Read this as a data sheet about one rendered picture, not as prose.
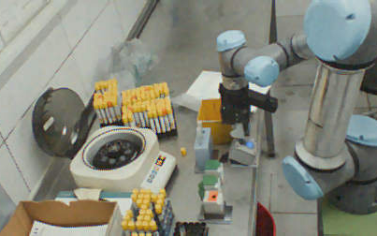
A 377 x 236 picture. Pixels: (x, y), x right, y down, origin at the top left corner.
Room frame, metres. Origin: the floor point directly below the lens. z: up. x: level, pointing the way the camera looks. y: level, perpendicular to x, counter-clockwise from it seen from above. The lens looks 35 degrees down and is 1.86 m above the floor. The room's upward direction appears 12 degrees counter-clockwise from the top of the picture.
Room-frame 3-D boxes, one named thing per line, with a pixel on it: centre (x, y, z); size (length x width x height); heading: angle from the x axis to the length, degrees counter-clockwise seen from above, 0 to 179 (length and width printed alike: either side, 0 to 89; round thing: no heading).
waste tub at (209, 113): (1.28, -0.10, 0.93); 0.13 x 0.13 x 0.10; 75
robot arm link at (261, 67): (1.04, -0.20, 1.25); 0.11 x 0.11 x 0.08; 24
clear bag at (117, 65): (1.69, 0.25, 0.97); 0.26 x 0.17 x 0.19; 2
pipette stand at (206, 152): (1.15, -0.03, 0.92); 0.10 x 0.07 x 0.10; 166
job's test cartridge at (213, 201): (0.92, -0.02, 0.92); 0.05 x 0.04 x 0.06; 72
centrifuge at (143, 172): (1.15, 0.23, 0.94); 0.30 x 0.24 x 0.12; 65
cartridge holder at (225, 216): (0.92, -0.02, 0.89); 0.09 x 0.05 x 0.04; 72
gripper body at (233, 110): (1.12, -0.14, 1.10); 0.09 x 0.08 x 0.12; 74
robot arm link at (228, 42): (1.12, -0.15, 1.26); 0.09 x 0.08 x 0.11; 24
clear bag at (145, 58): (1.88, 0.18, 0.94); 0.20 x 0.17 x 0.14; 142
